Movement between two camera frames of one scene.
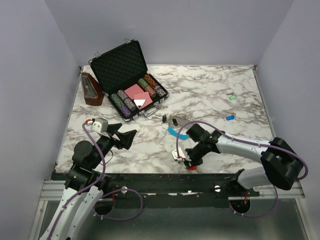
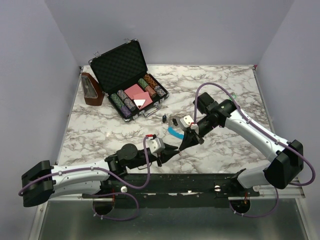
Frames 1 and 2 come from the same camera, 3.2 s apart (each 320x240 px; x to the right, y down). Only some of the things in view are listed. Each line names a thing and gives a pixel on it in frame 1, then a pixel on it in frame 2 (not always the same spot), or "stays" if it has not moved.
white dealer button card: x=139 y=103 stays
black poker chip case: x=122 y=73 stays
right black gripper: x=194 y=162 -> x=191 y=138
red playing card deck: x=135 y=93 stays
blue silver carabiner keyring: x=181 y=136 stays
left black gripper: x=126 y=139 -> x=166 y=154
